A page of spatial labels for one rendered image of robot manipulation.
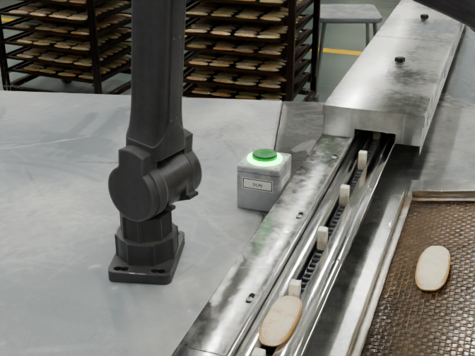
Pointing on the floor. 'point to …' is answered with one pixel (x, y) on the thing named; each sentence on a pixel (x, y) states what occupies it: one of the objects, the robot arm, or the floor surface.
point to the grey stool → (350, 12)
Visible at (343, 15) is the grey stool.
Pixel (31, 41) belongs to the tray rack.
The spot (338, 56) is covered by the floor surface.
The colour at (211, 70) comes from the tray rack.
